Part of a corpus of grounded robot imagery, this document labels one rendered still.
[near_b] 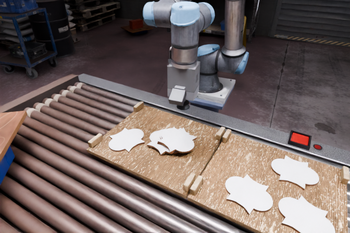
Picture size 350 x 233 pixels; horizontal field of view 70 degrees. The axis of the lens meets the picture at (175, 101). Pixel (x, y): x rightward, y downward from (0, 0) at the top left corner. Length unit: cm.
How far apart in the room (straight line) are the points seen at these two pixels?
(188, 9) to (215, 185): 52
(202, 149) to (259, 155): 20
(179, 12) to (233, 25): 54
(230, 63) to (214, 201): 71
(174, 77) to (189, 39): 12
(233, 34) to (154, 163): 67
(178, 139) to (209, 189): 22
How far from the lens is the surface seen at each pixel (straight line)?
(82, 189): 87
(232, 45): 122
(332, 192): 92
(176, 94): 72
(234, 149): 95
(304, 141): 109
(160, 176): 83
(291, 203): 83
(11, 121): 105
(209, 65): 131
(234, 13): 115
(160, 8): 81
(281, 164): 93
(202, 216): 77
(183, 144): 89
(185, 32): 67
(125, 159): 90
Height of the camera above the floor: 156
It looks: 32 degrees down
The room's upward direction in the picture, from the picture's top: straight up
